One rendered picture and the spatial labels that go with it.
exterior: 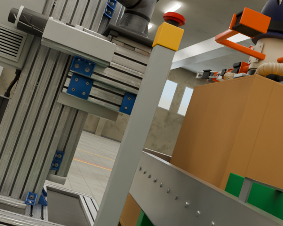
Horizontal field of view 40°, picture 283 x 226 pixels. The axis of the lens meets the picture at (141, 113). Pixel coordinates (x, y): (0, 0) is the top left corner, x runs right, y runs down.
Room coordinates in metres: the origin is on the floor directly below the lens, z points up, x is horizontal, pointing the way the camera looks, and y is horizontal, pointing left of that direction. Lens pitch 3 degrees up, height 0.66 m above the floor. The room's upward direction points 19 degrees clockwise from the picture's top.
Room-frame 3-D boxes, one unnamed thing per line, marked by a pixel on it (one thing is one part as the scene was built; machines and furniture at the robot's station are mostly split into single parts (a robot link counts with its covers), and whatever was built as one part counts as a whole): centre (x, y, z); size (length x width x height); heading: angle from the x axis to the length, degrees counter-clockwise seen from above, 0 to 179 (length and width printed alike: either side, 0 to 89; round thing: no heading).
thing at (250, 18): (1.14, -0.22, 1.08); 0.09 x 0.08 x 0.05; 100
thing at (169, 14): (1.17, 0.00, 1.02); 0.07 x 0.07 x 0.04
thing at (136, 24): (1.64, 0.15, 1.09); 0.15 x 0.15 x 0.10
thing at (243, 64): (1.73, -0.38, 1.08); 0.10 x 0.08 x 0.06; 100
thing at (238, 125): (1.50, -0.44, 0.75); 0.60 x 0.40 x 0.40; 10
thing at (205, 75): (2.01, -0.27, 1.08); 0.31 x 0.03 x 0.05; 23
